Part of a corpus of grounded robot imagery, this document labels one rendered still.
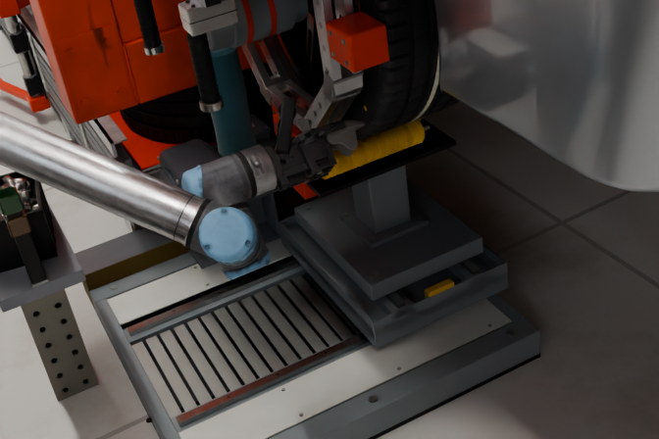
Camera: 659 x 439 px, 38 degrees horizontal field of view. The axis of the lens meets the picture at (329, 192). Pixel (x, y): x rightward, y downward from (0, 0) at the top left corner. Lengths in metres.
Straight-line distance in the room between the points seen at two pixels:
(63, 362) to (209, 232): 0.84
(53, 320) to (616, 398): 1.25
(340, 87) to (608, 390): 0.90
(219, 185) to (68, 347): 0.72
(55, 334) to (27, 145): 0.70
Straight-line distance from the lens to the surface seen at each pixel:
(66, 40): 2.29
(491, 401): 2.13
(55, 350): 2.29
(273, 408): 2.07
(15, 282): 1.99
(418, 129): 2.05
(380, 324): 2.11
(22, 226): 1.88
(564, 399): 2.14
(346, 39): 1.63
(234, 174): 1.74
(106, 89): 2.35
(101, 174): 1.63
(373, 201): 2.19
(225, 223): 1.57
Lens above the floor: 1.51
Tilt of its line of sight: 32 degrees down
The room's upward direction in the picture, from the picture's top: 9 degrees counter-clockwise
